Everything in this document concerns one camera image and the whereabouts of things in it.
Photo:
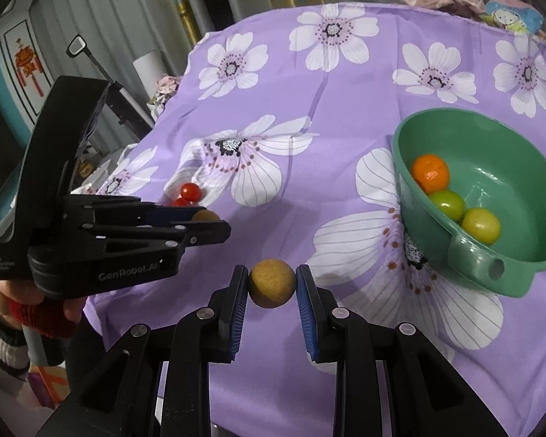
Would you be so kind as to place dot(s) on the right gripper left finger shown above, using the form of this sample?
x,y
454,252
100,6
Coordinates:
x,y
211,334

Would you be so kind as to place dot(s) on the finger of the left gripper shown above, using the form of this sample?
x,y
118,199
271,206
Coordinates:
x,y
146,213
185,234

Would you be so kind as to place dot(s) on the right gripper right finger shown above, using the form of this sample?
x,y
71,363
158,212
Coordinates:
x,y
335,335

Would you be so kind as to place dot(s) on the small yellow-brown fruit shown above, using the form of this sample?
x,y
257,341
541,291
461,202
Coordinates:
x,y
272,283
205,215

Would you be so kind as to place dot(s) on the large green fruit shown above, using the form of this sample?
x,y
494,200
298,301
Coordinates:
x,y
482,224

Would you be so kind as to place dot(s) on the striped sleeve forearm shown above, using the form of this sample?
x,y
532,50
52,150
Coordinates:
x,y
14,360

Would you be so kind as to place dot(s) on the person's left hand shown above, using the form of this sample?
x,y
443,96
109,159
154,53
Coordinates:
x,y
22,304

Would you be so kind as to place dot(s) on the red cherry tomato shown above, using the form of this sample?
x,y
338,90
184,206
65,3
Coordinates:
x,y
181,202
191,192

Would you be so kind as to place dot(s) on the white paper roll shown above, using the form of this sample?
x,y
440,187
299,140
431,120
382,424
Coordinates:
x,y
150,69

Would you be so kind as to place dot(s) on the purple floral tablecloth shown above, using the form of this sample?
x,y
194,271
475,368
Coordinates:
x,y
285,120

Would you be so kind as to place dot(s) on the green fruit in bowl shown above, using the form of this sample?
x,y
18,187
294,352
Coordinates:
x,y
450,203

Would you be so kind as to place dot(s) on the red chinese knot decoration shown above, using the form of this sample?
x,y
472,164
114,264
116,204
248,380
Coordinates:
x,y
27,63

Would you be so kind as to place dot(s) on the orange tangerine in bowl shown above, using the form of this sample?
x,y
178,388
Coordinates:
x,y
431,173

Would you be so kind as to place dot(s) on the green plastic bowl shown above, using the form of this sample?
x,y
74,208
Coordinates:
x,y
491,166

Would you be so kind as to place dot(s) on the cartoon print pillow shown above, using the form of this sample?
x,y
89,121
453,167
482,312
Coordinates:
x,y
513,16

